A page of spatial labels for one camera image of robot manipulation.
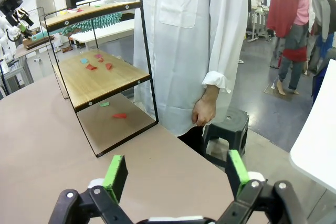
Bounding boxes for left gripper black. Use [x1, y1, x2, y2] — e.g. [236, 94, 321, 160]
[0, 0, 35, 39]

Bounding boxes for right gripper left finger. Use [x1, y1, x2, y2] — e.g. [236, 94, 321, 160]
[48, 154, 137, 224]

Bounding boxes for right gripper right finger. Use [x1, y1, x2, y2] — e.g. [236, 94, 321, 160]
[216, 150, 308, 224]

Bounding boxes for teal microfiber duster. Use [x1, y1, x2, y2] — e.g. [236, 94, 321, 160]
[31, 11, 123, 42]

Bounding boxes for person's left forearm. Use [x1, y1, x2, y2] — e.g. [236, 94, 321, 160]
[202, 84, 220, 102]

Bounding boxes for person's left hand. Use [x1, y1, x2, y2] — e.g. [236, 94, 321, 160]
[191, 98, 217, 127]

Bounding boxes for wooden box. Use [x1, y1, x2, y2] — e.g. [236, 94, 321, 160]
[22, 35, 55, 50]

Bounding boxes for black plastic stool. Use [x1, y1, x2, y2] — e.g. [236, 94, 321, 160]
[202, 107, 250, 175]

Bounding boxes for white desk grey legs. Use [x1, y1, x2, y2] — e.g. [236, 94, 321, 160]
[70, 19, 135, 50]

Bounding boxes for white table rounded corner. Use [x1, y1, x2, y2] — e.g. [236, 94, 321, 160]
[289, 59, 336, 196]

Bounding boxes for person in white lab coat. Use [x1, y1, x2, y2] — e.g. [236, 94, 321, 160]
[110, 0, 250, 156]

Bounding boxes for mannequin with red hood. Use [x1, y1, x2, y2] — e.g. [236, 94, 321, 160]
[266, 0, 316, 96]

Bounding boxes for mannequin in grey hoodie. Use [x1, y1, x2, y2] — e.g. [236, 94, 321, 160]
[307, 0, 332, 72]

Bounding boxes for mannequin in black top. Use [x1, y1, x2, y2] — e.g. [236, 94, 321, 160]
[324, 0, 336, 51]

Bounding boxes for grey metal base frame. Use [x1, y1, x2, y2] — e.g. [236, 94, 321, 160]
[2, 56, 35, 96]

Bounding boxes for black frame wooden shelf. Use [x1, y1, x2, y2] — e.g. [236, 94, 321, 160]
[39, 0, 160, 158]

